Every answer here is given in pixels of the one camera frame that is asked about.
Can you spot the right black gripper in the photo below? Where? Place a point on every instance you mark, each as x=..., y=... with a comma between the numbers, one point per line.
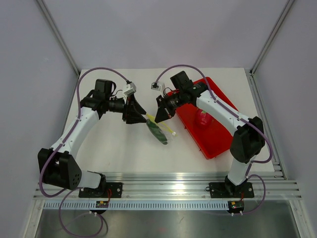
x=165, y=112

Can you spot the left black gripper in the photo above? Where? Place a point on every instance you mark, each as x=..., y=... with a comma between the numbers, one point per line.
x=132, y=111

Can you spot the green cucumber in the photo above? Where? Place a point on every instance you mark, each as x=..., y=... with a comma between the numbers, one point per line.
x=157, y=132

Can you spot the clear zip top bag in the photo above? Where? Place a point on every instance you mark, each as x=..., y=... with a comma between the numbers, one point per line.
x=170, y=133

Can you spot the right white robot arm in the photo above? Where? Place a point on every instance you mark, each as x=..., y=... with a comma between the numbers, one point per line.
x=248, y=133

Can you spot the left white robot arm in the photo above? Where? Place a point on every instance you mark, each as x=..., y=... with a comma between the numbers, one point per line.
x=58, y=166

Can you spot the pink dragon fruit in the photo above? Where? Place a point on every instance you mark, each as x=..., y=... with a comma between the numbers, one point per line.
x=203, y=120

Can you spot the red plastic tray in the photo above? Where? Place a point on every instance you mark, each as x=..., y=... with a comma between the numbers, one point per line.
x=211, y=141

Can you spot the left small circuit board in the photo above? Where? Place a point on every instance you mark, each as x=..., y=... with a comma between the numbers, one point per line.
x=102, y=204

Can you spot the small circuit board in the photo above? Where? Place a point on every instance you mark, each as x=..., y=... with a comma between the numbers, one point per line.
x=102, y=204
x=236, y=205

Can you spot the right small circuit board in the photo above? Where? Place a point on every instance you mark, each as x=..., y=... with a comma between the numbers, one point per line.
x=236, y=205

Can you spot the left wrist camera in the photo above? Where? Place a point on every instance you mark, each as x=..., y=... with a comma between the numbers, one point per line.
x=129, y=89

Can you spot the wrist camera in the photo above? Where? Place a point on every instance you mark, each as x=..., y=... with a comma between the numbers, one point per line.
x=129, y=89
x=158, y=86

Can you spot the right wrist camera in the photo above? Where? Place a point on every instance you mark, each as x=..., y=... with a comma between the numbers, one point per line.
x=158, y=86

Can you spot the aluminium mounting rail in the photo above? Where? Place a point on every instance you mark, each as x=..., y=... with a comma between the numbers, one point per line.
x=192, y=186

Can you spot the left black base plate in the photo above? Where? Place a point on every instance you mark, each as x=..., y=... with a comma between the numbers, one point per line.
x=114, y=189

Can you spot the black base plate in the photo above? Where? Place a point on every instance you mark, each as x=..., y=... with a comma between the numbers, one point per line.
x=218, y=191
x=114, y=189

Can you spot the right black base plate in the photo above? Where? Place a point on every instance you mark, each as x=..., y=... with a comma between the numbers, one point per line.
x=218, y=191

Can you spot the white slotted cable duct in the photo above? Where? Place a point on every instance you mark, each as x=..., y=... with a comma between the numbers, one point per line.
x=139, y=205

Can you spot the left aluminium frame post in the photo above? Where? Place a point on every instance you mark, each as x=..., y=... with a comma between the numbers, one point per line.
x=43, y=8

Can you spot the aluminium frame post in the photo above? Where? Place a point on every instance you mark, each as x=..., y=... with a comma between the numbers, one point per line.
x=43, y=8
x=272, y=35

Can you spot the right aluminium frame post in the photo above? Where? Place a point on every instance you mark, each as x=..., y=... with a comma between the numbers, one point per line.
x=272, y=35

